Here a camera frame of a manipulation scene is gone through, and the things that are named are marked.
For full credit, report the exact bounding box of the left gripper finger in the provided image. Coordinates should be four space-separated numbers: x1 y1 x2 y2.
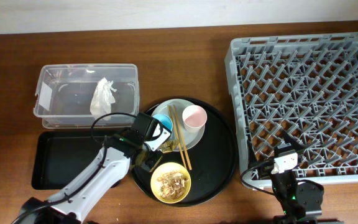
131 149 148 169
140 151 163 172

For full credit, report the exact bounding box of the gold snack wrapper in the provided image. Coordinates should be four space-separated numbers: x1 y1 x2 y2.
159 139 180 153

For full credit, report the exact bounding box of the blue cup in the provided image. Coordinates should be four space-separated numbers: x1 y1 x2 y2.
152 114 173 131

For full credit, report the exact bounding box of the yellow bowl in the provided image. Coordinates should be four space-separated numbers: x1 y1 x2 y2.
150 162 191 204

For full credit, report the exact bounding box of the wooden chopstick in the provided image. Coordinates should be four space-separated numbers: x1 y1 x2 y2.
172 105 193 170
167 105 187 169

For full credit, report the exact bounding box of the food scraps pile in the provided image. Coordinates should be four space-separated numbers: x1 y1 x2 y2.
157 170 189 201

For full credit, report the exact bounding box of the pink cup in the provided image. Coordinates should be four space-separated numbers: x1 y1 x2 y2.
182 105 208 133

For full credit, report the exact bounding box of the white tissue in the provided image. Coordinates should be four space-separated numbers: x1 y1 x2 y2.
89 78 117 116

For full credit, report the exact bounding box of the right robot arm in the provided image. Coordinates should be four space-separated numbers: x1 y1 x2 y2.
268 131 344 224

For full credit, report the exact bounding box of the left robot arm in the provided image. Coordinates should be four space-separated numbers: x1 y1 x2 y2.
14 113 173 223

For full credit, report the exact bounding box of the grey dishwasher rack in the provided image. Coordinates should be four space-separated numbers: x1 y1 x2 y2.
224 32 358 189

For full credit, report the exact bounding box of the grey plate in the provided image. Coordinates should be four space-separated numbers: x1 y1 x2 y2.
152 98 205 150

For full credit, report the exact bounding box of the round black tray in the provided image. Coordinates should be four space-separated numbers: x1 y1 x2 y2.
125 97 239 208

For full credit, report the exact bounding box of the black rectangular tray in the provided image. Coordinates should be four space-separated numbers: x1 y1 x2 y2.
31 131 101 190

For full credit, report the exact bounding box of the clear plastic bin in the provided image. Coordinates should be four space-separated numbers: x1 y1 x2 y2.
33 63 140 129

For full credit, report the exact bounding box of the white label on bin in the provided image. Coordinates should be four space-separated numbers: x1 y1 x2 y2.
39 82 52 111

